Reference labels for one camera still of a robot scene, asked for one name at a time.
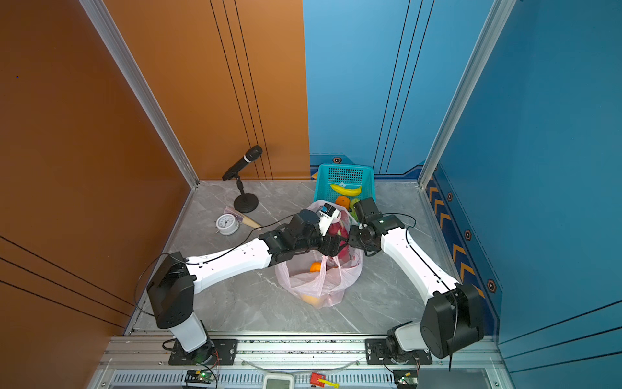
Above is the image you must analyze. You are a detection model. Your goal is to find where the pink dragon fruit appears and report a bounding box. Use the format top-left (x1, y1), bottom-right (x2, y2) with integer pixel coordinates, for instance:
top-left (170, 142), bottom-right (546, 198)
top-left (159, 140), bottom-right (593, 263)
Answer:
top-left (327, 221), bottom-right (350, 265)

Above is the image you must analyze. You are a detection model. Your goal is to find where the pink plastic bag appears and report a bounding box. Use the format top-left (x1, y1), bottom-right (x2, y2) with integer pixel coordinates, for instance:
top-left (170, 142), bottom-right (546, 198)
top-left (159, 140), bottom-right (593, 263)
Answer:
top-left (275, 200), bottom-right (364, 308)

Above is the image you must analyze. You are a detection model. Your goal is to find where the orange tangerine fruit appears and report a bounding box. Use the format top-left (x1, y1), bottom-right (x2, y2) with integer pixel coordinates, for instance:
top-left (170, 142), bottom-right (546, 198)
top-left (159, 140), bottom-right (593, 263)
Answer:
top-left (335, 195), bottom-right (351, 210)

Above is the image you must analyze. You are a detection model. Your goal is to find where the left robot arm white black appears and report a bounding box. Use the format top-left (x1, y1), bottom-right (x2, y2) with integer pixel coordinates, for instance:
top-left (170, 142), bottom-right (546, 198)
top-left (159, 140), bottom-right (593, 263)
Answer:
top-left (147, 204), bottom-right (348, 353)

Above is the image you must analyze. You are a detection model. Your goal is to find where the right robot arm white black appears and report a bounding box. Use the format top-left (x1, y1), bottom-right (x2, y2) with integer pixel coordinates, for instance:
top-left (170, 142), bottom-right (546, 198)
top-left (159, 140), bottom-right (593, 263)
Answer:
top-left (349, 198), bottom-right (484, 359)

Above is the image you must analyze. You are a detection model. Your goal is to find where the yellow banana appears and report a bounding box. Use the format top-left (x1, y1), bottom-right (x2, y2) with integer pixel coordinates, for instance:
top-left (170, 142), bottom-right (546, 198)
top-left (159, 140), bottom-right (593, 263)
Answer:
top-left (330, 184), bottom-right (362, 198)

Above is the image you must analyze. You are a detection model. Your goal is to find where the teal plastic basket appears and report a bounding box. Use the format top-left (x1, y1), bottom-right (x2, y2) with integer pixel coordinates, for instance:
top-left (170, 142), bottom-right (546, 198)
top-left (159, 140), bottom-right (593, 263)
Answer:
top-left (314, 164), bottom-right (376, 203)

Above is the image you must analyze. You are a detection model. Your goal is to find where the black microphone on stand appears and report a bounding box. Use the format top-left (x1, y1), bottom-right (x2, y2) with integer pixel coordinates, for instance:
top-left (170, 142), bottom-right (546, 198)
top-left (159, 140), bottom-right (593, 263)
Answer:
top-left (222, 145), bottom-right (263, 214)

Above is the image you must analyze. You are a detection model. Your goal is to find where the white round alarm clock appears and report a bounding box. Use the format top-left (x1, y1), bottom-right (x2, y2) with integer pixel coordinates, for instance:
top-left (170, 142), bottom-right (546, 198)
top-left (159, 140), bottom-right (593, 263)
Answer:
top-left (215, 213), bottom-right (240, 236)

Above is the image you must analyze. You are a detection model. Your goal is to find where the red yellow button box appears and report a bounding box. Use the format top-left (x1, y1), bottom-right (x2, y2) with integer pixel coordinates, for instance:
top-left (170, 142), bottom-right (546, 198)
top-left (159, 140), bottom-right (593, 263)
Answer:
top-left (309, 372), bottom-right (340, 389)

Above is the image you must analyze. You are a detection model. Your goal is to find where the black small box right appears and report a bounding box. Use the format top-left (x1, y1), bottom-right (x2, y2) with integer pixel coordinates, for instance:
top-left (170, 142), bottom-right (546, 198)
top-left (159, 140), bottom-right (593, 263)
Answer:
top-left (393, 370), bottom-right (419, 389)

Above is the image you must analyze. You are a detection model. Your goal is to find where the white display device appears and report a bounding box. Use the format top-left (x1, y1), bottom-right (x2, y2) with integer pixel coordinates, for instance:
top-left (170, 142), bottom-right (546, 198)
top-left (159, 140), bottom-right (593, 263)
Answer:
top-left (262, 373), bottom-right (295, 389)

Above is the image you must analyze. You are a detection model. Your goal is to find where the green circuit board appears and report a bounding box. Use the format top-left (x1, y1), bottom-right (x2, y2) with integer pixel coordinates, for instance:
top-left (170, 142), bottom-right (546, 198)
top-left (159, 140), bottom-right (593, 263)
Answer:
top-left (184, 370), bottom-right (218, 388)

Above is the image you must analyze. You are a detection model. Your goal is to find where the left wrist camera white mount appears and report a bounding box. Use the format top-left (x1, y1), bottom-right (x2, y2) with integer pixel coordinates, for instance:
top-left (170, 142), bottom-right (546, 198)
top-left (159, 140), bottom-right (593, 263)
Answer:
top-left (316, 203), bottom-right (341, 236)

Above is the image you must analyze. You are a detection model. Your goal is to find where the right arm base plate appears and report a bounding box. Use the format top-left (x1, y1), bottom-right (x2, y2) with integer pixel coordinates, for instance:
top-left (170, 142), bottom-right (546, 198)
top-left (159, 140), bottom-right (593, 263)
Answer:
top-left (364, 338), bottom-right (432, 367)

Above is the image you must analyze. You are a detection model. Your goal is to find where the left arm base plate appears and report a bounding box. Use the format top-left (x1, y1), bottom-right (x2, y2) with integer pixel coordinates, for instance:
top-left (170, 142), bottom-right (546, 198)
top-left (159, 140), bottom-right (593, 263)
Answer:
top-left (163, 338), bottom-right (238, 367)

